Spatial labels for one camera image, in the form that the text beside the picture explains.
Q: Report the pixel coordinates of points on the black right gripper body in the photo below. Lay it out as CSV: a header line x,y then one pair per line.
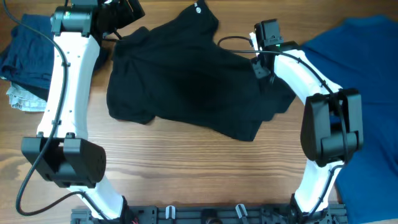
x,y
260,72

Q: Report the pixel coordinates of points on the folded light grey garment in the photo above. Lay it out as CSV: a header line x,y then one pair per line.
x,y
22,99

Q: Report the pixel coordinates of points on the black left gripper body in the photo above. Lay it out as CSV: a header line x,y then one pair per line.
x,y
121,14

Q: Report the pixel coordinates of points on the folded black garment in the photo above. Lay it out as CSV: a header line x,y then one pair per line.
x,y
103,52

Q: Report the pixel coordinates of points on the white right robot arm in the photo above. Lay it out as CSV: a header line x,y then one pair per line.
x,y
332,125

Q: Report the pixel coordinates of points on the folded navy blue garment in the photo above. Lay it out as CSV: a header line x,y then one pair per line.
x,y
28,59

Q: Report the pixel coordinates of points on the blue t-shirt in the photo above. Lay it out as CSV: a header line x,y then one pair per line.
x,y
361,53

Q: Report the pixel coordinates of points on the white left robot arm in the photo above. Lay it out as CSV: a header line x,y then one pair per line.
x,y
60,151

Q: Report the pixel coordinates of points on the black t-shirt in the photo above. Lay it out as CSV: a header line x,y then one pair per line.
x,y
177,72

